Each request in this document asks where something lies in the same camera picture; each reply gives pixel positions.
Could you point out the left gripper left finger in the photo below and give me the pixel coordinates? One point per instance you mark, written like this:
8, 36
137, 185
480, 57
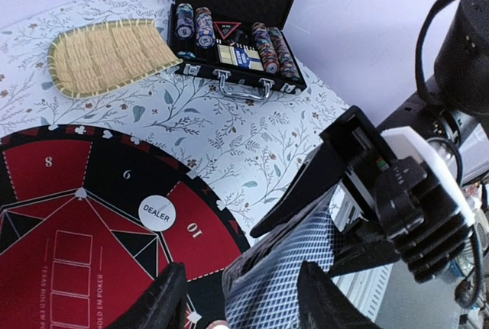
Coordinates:
162, 305

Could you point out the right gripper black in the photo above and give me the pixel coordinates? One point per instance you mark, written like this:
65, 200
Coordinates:
396, 223

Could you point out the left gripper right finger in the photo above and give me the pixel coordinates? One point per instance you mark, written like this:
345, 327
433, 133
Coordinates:
323, 305

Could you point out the white dealer button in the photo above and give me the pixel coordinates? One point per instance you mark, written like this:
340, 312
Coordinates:
157, 213

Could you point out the round red black poker mat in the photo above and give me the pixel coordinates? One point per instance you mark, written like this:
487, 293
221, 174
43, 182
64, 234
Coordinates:
74, 253

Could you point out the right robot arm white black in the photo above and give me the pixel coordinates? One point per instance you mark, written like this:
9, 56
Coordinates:
451, 71

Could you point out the blue Texas Hold'em card box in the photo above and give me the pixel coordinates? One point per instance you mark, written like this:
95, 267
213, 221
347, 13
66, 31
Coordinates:
240, 56

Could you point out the right multicolour chip row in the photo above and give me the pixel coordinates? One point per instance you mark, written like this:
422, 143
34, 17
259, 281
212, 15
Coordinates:
273, 51

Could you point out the red triangular all-in marker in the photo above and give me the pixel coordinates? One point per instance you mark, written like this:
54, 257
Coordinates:
226, 28

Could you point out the black poker set case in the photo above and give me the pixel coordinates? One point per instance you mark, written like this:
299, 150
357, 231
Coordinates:
204, 63

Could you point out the middle long chip row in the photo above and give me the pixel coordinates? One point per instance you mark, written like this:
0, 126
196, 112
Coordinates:
205, 36

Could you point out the woven bamboo tray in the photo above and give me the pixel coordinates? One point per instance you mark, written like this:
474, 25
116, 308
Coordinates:
100, 58

